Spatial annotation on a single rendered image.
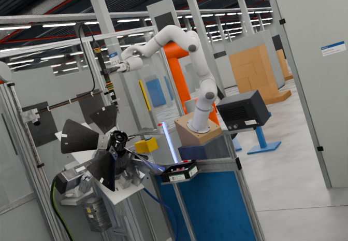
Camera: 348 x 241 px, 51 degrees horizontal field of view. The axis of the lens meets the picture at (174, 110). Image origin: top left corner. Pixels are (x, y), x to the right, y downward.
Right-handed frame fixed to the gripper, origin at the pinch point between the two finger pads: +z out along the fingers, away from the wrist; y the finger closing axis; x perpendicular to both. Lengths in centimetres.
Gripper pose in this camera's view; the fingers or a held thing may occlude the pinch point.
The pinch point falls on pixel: (104, 71)
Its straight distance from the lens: 248.4
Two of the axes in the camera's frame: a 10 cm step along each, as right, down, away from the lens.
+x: -3.2, -9.5, -0.8
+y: -6.8, 1.7, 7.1
